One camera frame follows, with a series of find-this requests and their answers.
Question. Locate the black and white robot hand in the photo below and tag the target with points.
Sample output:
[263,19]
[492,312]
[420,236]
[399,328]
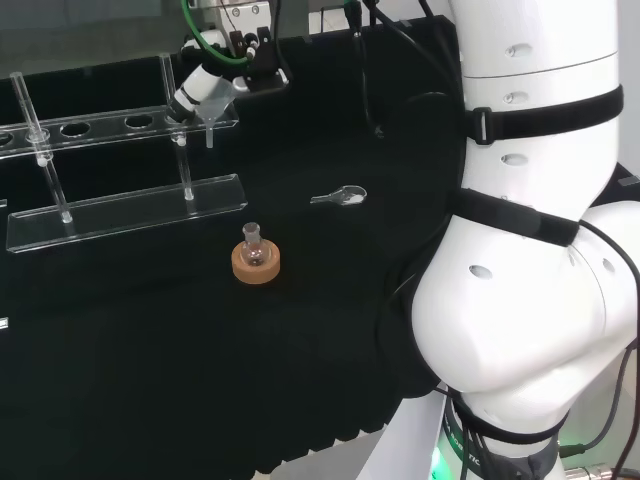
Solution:
[260,55]

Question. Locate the clear plastic funnel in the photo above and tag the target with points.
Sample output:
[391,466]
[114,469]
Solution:
[210,134]

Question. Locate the clear acrylic funnel stand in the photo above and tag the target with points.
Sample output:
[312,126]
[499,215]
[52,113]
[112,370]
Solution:
[125,215]

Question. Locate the small round-bottom glass flask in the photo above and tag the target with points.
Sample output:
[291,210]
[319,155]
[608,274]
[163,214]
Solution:
[253,252]

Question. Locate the black bench cloth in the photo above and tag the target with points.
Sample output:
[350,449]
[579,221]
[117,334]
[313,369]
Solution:
[150,350]

